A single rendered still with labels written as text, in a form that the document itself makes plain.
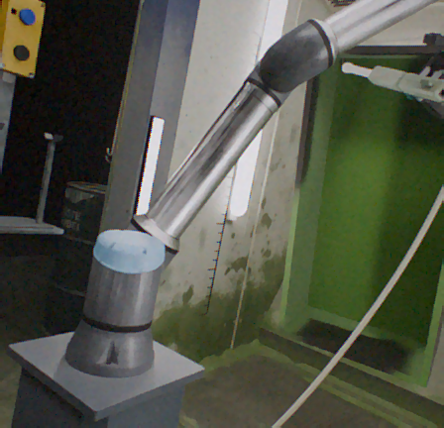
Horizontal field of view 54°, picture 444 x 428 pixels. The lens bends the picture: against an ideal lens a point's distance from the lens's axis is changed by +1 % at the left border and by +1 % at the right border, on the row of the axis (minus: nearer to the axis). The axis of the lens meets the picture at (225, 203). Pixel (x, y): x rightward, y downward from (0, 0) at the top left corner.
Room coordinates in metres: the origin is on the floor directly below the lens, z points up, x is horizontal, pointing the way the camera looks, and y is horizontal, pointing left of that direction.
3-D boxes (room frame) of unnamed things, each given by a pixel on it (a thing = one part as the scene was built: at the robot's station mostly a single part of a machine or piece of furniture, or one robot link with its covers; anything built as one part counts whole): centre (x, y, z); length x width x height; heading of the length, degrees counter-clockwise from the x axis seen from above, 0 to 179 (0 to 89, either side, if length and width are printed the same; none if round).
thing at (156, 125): (1.82, 0.34, 0.96); 0.06 x 0.02 x 0.63; 144
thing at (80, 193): (2.66, 0.67, 0.44); 0.59 x 0.58 x 0.89; 35
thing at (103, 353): (0.95, 0.18, 0.69); 0.19 x 0.19 x 0.10
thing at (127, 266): (0.96, 0.19, 0.83); 0.17 x 0.15 x 0.18; 6
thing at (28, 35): (1.51, 0.79, 1.42); 0.12 x 0.06 x 0.26; 144
